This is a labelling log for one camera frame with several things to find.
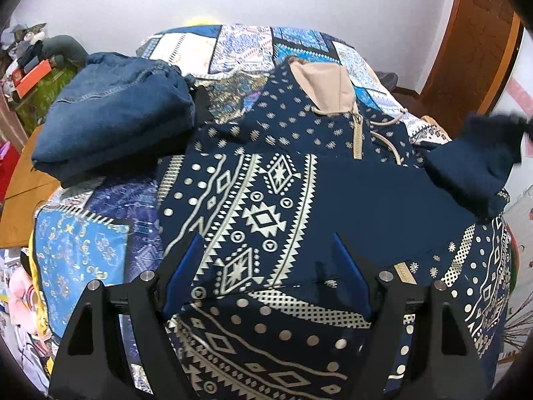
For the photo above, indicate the yellow tube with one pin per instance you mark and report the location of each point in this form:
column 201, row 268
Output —
column 200, row 21

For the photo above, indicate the blue patchwork bed blanket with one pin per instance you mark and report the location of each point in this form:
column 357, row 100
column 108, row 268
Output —
column 83, row 250

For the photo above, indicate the orange paw print mat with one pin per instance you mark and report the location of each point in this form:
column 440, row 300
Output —
column 25, row 200

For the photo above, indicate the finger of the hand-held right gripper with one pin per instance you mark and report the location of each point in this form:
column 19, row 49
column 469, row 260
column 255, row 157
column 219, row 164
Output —
column 522, row 125

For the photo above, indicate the folded blue jeans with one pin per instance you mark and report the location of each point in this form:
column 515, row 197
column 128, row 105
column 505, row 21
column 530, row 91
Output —
column 112, row 112

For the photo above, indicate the green cloth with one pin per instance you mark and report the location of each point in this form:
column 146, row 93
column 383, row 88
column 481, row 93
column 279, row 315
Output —
column 46, row 100

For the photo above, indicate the yellow cloth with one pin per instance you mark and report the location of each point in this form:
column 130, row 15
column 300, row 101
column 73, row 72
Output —
column 39, row 296

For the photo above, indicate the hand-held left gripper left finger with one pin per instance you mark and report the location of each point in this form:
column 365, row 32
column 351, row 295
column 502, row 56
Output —
column 183, row 275

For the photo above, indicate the pile of small clutter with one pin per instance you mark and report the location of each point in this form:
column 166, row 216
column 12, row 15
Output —
column 21, row 46

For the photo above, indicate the orange box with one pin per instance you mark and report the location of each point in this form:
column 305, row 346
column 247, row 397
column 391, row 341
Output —
column 33, row 77

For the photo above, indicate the navy patterned hoodie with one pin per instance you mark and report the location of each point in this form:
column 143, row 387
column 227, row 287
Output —
column 333, row 183

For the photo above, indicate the brown wooden door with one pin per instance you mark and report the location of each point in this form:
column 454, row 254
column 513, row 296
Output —
column 466, row 50

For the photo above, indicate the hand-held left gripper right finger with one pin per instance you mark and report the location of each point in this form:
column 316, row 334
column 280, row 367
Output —
column 352, row 275

